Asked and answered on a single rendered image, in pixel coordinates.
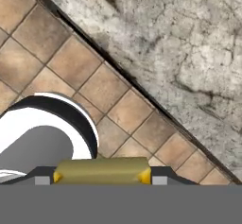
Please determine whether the olive yellow sponge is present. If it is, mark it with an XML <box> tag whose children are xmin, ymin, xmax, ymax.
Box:
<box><xmin>52</xmin><ymin>157</ymin><xmax>153</xmax><ymax>186</ymax></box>

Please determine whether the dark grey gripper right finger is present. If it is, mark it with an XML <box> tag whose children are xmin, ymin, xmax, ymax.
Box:
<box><xmin>149</xmin><ymin>165</ymin><xmax>199</xmax><ymax>186</ymax></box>

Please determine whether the white and black round object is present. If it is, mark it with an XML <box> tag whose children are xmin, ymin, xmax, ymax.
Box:
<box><xmin>0</xmin><ymin>92</ymin><xmax>100</xmax><ymax>184</ymax></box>

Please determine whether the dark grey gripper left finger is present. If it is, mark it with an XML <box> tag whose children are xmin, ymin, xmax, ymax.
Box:
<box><xmin>5</xmin><ymin>165</ymin><xmax>61</xmax><ymax>186</ymax></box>

